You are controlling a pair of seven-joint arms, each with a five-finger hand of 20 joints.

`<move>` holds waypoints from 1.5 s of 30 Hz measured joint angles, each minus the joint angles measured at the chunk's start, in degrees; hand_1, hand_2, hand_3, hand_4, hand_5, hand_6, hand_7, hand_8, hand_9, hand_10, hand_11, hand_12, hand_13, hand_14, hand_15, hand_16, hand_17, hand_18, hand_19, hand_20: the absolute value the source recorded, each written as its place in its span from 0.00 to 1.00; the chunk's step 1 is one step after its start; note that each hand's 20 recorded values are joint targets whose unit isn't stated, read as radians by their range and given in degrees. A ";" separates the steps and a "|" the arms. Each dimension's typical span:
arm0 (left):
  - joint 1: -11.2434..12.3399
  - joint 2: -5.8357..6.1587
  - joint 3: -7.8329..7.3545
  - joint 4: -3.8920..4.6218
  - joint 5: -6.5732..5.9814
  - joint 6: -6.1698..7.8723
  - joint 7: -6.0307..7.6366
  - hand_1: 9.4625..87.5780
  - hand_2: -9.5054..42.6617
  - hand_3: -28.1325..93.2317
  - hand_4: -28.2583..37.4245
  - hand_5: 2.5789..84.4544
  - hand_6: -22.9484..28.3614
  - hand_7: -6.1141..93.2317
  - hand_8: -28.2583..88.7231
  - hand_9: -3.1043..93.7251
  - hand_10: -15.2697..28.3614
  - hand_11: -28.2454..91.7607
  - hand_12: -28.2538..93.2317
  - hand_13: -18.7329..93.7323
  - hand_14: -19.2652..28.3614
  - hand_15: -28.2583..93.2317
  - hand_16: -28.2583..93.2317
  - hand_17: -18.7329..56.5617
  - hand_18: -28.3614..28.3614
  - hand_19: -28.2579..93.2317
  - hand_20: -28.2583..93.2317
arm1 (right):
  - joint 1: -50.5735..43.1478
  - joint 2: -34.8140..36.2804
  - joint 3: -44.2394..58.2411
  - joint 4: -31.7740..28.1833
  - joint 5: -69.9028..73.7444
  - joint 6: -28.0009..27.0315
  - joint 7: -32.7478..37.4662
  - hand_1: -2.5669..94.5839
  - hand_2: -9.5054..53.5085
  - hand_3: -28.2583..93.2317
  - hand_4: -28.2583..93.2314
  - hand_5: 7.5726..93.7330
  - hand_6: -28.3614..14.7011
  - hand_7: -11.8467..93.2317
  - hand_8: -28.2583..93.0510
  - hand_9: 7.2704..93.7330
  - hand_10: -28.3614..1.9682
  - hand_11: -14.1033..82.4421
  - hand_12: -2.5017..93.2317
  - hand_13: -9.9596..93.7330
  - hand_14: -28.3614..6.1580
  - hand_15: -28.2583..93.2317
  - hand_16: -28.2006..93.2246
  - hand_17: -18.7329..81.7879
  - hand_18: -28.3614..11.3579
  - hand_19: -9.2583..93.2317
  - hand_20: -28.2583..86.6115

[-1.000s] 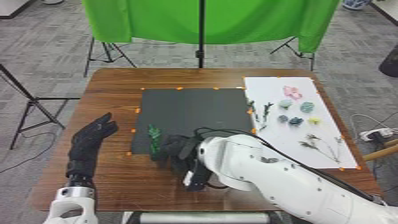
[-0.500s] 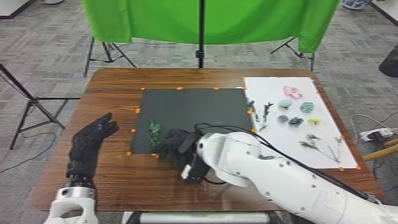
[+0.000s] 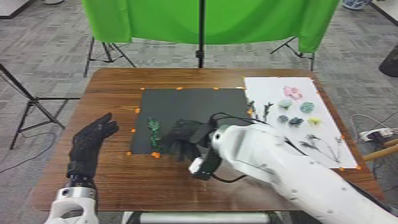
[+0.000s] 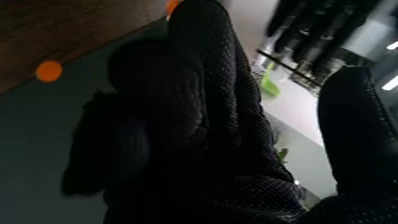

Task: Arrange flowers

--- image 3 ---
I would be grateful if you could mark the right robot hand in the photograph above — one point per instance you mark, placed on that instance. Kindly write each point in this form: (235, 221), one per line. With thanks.
(183, 133)

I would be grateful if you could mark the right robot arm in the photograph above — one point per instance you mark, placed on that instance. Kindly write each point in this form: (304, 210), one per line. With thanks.
(285, 166)

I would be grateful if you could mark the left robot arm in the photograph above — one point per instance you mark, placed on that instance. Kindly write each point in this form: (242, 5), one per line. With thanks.
(73, 200)

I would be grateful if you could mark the green sprig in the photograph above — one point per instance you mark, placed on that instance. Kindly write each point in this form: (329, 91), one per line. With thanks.
(251, 108)
(267, 111)
(155, 133)

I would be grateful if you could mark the dark mat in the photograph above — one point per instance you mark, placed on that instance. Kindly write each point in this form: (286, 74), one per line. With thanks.
(189, 103)

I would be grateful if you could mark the dark blue flower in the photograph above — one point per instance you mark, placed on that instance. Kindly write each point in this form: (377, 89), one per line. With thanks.
(283, 118)
(295, 121)

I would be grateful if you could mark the pale teal flower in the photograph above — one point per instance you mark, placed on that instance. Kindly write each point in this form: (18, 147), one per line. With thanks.
(285, 103)

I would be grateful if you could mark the white sheet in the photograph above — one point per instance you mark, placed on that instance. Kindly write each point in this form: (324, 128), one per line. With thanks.
(272, 86)

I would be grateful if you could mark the pink flower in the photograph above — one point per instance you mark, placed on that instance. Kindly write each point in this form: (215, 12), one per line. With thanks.
(292, 92)

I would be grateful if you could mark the pale grey bar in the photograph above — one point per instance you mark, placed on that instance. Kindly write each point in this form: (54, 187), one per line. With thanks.
(201, 218)

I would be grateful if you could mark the black tripod stand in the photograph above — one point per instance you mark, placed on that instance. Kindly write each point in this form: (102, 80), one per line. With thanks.
(294, 46)
(109, 50)
(32, 100)

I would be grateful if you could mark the black stand pole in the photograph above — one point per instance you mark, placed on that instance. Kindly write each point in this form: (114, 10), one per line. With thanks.
(201, 33)

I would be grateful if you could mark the white power strip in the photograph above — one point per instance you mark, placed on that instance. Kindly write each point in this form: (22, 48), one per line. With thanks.
(375, 134)

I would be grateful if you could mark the blue white vase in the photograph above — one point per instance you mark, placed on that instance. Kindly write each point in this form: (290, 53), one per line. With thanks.
(357, 4)

